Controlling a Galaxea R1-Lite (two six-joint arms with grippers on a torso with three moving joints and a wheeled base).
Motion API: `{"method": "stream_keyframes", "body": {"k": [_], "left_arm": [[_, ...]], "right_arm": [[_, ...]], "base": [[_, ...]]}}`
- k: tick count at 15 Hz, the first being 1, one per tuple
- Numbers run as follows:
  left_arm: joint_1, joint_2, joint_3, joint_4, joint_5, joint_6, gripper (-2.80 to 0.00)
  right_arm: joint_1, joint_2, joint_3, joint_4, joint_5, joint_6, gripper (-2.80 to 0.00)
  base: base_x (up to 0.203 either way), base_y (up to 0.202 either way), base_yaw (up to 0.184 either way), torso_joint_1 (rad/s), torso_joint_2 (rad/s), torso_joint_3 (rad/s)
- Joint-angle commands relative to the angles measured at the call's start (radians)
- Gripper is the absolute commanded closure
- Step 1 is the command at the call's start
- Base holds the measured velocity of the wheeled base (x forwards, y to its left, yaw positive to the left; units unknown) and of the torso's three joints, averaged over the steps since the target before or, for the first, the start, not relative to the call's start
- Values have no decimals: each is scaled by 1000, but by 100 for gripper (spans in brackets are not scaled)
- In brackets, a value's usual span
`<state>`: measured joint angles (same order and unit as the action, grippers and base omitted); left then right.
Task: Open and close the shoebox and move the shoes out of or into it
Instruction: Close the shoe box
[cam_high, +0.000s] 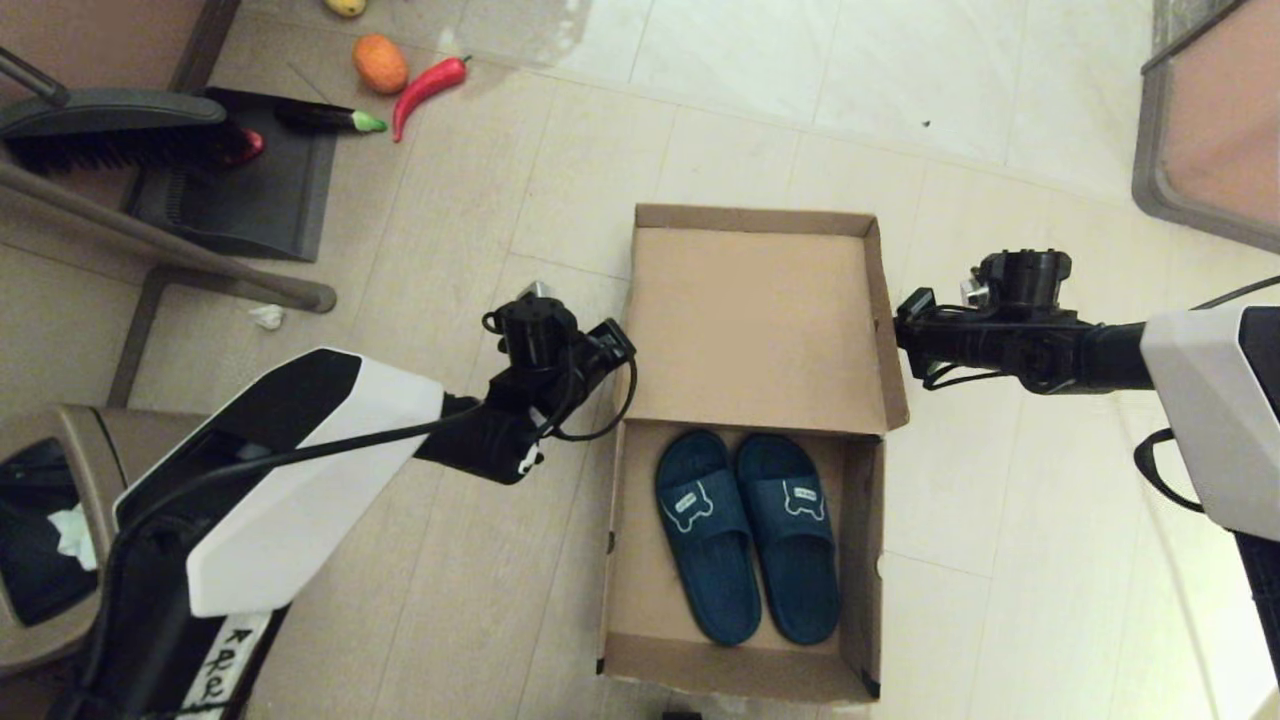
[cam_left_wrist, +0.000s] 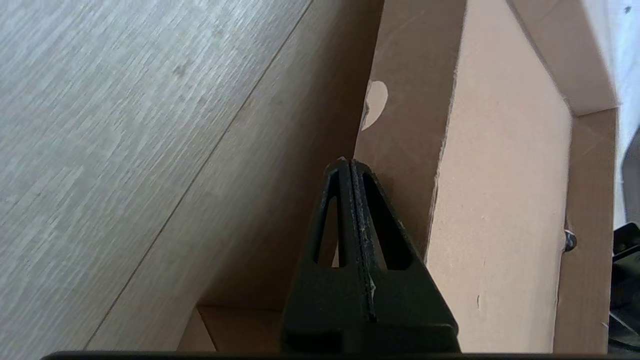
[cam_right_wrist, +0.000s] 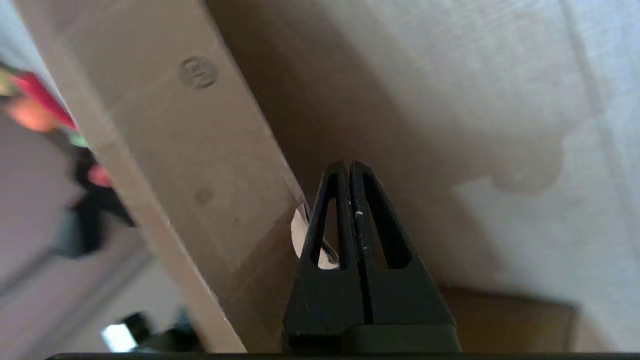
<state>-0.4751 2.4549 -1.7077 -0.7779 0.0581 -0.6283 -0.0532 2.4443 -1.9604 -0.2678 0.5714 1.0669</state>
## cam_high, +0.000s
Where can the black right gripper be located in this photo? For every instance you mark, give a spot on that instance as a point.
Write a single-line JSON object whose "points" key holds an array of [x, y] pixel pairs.
{"points": [[1020, 275]]}

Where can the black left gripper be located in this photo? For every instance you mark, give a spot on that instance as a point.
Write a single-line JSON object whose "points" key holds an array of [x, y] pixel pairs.
{"points": [[535, 335]]}

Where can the brown cardboard shoe box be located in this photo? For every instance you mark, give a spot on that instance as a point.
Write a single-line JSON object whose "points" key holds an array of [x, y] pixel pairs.
{"points": [[760, 330]]}

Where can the dark blue rubber slipper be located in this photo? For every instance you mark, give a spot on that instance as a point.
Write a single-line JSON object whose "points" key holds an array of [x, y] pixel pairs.
{"points": [[805, 580], [720, 580]]}

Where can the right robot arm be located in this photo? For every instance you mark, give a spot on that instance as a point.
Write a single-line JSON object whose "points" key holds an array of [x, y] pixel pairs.
{"points": [[1200, 400]]}

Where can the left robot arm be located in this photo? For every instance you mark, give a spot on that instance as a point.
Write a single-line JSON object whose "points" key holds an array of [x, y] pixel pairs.
{"points": [[280, 500]]}

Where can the brown table with grey edge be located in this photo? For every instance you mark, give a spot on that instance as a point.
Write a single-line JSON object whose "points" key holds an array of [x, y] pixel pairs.
{"points": [[1220, 125]]}

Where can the crumpled white tissue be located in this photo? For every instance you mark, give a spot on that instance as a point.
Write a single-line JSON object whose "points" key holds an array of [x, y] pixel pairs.
{"points": [[72, 535], [267, 316]]}

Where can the red toy chili pepper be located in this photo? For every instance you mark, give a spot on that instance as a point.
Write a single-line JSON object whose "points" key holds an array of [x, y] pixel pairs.
{"points": [[428, 83]]}

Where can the purple toy eggplant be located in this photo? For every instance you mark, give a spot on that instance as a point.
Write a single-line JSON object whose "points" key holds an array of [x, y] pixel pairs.
{"points": [[318, 116]]}

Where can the dark grey dustpan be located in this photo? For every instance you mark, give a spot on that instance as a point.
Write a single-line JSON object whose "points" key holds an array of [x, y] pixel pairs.
{"points": [[250, 207]]}

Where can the orange toy fruit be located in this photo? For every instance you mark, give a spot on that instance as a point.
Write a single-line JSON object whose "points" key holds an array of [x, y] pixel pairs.
{"points": [[380, 63]]}

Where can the red round toy fruit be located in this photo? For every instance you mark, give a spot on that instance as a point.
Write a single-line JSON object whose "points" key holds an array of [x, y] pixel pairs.
{"points": [[251, 146]]}

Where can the yellow toy mango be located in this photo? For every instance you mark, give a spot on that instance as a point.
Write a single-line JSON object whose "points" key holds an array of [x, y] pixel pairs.
{"points": [[344, 5]]}

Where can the brown plastic trash bin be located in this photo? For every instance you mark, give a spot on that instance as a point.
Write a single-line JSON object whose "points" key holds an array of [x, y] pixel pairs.
{"points": [[100, 440]]}

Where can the black bristle broom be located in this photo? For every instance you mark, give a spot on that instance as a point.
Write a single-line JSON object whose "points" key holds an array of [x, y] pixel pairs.
{"points": [[120, 135]]}

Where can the black trash bag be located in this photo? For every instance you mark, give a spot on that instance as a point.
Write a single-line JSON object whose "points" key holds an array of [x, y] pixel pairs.
{"points": [[30, 580]]}

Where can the plain brown cardboard carton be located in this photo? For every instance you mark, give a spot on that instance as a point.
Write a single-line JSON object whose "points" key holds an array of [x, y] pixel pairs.
{"points": [[20, 700]]}

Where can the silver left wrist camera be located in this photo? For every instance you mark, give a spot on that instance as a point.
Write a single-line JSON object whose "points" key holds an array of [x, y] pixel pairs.
{"points": [[535, 290]]}

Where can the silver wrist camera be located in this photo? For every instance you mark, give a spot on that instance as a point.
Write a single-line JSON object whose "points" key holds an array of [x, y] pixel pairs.
{"points": [[535, 290], [973, 291]]}

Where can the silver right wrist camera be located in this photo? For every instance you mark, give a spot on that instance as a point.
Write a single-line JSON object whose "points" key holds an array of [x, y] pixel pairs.
{"points": [[973, 291]]}

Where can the brown metal furniture frame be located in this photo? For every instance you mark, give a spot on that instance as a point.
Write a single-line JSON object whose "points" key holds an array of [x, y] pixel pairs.
{"points": [[200, 255]]}

